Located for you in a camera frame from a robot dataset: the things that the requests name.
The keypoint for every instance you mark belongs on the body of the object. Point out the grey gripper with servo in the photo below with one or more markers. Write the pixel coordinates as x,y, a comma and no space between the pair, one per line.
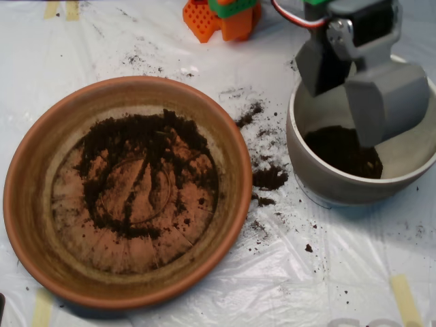
381,89

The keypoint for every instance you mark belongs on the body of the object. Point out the dark soil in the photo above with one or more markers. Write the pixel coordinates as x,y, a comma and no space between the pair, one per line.
337,150
136,133

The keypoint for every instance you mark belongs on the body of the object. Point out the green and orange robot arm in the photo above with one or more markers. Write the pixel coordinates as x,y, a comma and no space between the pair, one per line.
235,25

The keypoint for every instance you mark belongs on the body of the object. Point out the long spilled soil streak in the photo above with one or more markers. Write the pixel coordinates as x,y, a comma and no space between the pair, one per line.
250,114

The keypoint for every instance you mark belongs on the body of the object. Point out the white ceramic pot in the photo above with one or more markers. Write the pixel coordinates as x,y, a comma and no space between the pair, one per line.
340,190

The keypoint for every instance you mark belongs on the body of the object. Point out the large spilled soil pile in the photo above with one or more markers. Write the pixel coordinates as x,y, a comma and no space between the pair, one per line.
269,177

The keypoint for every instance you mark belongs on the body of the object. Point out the small spilled soil patch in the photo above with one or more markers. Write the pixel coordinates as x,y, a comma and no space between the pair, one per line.
264,201

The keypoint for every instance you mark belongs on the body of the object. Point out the tiny soil clump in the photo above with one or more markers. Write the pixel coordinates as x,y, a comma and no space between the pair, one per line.
309,248

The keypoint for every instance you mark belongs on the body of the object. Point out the terracotta saucer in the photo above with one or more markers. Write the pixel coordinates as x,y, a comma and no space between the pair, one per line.
34,218

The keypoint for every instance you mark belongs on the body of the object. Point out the clear plastic sheet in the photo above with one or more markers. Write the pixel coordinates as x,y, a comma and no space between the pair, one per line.
306,289

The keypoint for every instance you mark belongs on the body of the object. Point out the beige masking tape strip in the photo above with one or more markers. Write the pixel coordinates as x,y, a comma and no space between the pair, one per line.
51,10
405,299
42,310
72,11

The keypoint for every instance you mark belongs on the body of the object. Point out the black object at edge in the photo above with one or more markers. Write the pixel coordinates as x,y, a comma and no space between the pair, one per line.
2,306

